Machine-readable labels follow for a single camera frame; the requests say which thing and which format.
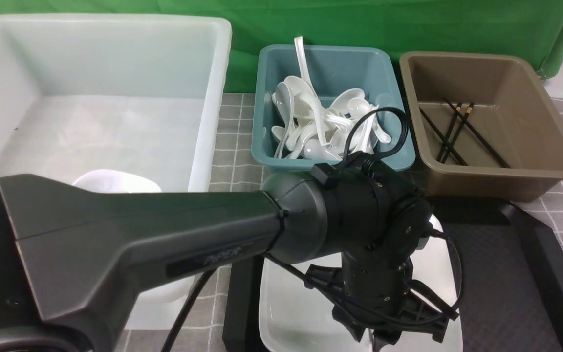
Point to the pile of white spoons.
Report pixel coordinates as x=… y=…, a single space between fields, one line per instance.
x=309 y=130

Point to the black chopstick left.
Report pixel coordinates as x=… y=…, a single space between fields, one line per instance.
x=445 y=141

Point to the black serving tray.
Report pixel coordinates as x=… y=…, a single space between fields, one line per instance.
x=513 y=276

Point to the black chopstick with gold tip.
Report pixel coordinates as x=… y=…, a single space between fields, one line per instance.
x=497 y=157

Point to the grey checked tablecloth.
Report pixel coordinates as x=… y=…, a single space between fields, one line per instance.
x=212 y=316

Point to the green backdrop cloth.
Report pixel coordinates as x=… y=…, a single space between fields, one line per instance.
x=529 y=29

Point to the stack of white bowls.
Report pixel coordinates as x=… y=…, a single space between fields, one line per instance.
x=115 y=181

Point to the large white plastic tub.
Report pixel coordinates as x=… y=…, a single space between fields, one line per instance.
x=137 y=93

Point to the black chopstick crossing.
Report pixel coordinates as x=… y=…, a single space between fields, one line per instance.
x=457 y=132

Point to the large white square plate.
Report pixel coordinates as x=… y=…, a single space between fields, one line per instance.
x=293 y=318

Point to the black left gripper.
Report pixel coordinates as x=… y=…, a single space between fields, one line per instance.
x=387 y=301

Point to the brown plastic bin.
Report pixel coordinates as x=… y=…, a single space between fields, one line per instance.
x=512 y=111

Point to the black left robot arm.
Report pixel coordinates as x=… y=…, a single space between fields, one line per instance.
x=73 y=262

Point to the upright white spoon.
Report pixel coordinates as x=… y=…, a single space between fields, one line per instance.
x=302 y=60

